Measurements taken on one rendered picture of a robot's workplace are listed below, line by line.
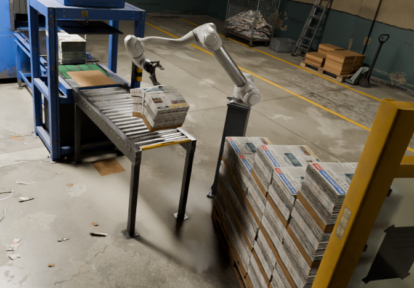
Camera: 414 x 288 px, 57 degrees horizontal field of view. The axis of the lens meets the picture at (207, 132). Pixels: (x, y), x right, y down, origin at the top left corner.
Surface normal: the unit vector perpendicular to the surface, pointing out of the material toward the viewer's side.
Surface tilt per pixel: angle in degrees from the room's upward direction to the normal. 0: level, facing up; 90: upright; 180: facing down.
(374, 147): 90
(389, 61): 90
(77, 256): 0
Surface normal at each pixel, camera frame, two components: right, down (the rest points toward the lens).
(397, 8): -0.79, 0.15
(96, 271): 0.14, -0.89
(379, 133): -0.96, -0.02
